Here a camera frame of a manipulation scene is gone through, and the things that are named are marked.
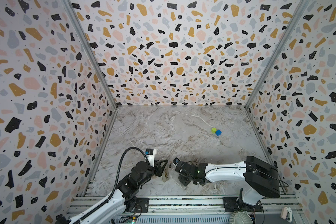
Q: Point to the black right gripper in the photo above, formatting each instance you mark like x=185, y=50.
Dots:
x=181, y=170

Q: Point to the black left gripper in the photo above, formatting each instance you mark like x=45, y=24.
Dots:
x=160, y=171

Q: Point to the white remote control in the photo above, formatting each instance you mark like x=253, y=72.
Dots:
x=165, y=175

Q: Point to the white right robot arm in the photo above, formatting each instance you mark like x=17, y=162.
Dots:
x=262, y=178

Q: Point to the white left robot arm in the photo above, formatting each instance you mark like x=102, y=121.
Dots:
x=122, y=199

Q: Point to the blue cube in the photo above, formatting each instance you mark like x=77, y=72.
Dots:
x=218, y=132

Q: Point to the grey ribbed fan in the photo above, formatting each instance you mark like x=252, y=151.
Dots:
x=240, y=217

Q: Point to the white clip device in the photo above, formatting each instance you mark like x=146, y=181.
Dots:
x=286, y=214

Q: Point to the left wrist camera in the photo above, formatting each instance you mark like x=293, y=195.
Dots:
x=150, y=156

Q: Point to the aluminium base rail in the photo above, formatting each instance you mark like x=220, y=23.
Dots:
x=211, y=210

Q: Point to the aluminium corner post left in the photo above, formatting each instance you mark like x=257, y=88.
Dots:
x=85, y=44

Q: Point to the aluminium corner post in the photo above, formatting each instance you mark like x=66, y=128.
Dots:
x=85, y=44
x=303, y=4

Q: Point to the aluminium corner post right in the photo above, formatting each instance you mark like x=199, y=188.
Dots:
x=303, y=4

